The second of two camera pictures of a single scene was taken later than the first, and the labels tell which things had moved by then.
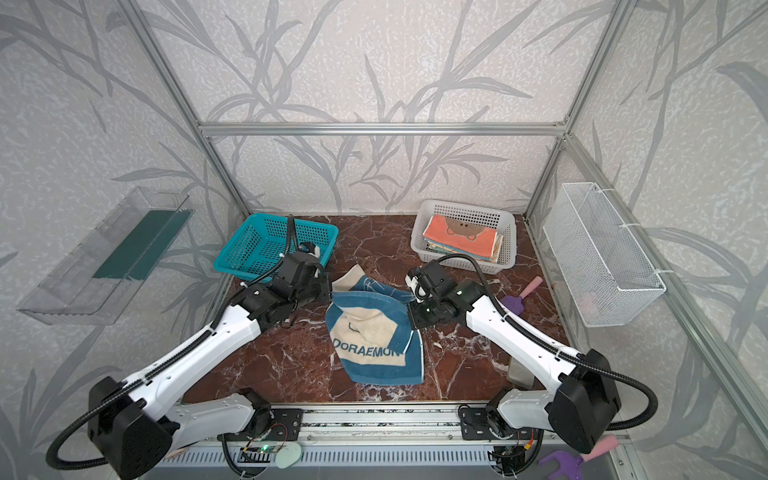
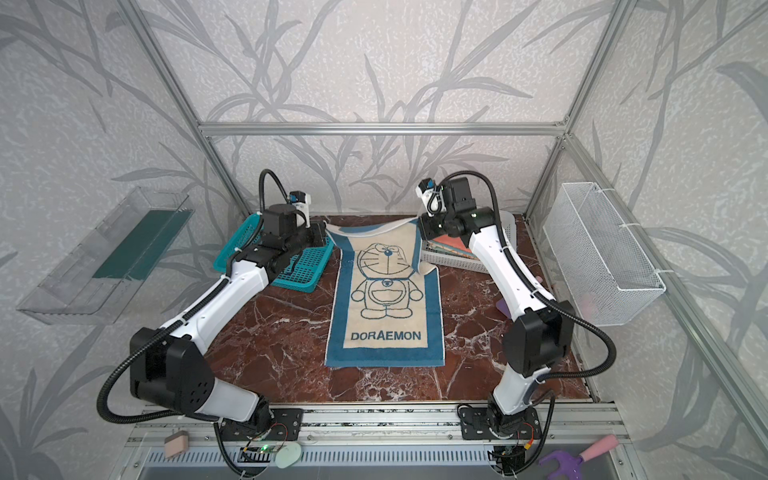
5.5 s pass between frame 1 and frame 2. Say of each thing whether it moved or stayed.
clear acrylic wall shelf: stayed
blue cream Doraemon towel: moved
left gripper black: moved
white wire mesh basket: stayed
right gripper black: moved
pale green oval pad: stayed
